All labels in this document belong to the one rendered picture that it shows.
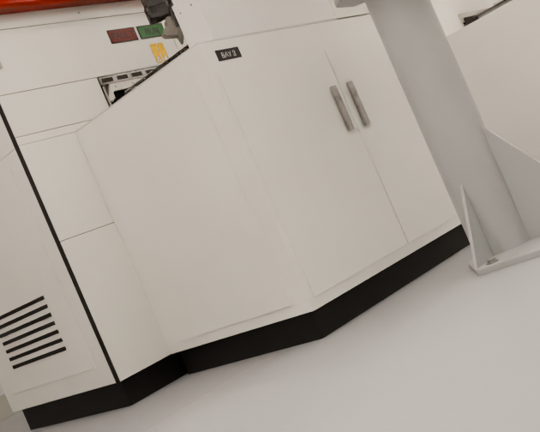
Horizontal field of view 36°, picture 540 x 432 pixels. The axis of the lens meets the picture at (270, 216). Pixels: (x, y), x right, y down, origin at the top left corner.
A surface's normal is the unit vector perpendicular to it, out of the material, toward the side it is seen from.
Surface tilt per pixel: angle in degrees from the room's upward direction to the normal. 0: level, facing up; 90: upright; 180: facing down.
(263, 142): 90
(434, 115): 90
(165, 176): 90
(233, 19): 90
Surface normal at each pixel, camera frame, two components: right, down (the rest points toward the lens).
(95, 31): 0.66, -0.29
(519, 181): -0.55, 0.23
